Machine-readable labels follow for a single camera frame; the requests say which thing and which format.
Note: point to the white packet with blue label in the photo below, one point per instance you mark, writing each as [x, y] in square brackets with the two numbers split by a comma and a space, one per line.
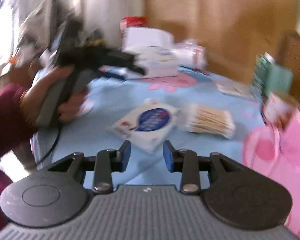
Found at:
[145, 123]

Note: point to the person's left hand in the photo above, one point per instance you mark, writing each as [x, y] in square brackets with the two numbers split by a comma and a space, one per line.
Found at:
[65, 105]

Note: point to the person's left forearm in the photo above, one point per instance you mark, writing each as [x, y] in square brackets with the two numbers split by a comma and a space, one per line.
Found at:
[7, 120]

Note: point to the printed cartoon blanket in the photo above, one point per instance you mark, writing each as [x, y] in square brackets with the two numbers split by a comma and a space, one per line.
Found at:
[105, 100]

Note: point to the cotton swab pack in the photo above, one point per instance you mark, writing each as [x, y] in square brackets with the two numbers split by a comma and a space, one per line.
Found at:
[210, 121]

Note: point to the flat clear packet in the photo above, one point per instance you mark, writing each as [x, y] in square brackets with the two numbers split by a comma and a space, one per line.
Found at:
[236, 90]

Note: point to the clear plastic bag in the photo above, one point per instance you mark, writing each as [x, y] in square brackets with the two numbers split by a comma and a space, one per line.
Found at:
[191, 52]

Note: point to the green drink carton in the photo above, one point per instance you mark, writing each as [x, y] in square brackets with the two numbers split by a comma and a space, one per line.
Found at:
[261, 75]

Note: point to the white paper bag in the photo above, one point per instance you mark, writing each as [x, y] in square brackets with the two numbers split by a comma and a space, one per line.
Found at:
[147, 35]

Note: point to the brown wooden board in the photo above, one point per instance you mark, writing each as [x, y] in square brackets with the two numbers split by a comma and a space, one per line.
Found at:
[215, 22]

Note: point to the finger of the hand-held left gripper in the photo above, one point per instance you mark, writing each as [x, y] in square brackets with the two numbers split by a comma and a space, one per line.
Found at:
[125, 60]

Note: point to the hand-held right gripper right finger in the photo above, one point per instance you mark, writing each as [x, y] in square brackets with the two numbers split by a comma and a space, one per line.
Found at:
[168, 155]

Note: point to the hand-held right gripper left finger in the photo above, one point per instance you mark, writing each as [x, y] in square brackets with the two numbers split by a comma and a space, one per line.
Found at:
[126, 155]

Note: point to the red and white bag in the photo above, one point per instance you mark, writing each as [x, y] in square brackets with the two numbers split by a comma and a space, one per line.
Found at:
[133, 21]

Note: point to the white printed tissue packet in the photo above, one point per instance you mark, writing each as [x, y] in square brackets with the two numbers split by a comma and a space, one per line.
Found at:
[160, 61]

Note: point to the pink biscuit tin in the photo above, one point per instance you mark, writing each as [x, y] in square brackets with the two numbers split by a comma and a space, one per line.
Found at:
[285, 170]

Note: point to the small white tub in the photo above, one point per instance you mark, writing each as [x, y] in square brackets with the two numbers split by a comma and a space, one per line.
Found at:
[280, 110]

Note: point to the small white red packet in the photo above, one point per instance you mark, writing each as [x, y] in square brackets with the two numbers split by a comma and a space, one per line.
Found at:
[86, 107]

